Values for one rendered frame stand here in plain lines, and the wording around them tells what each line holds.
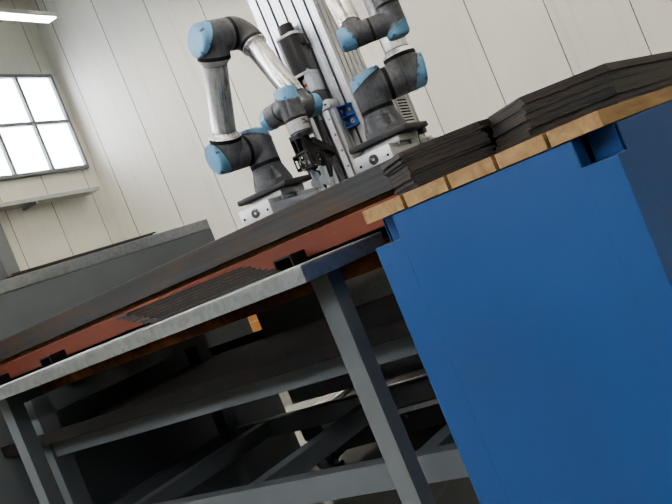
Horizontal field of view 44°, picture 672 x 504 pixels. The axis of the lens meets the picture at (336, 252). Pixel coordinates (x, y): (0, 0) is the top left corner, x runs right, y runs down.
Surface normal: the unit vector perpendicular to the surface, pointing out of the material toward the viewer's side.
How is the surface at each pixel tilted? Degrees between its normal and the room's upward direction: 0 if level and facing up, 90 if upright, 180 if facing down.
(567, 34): 90
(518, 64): 90
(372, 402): 90
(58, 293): 90
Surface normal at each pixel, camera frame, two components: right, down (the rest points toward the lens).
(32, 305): 0.75, -0.30
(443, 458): -0.54, 0.23
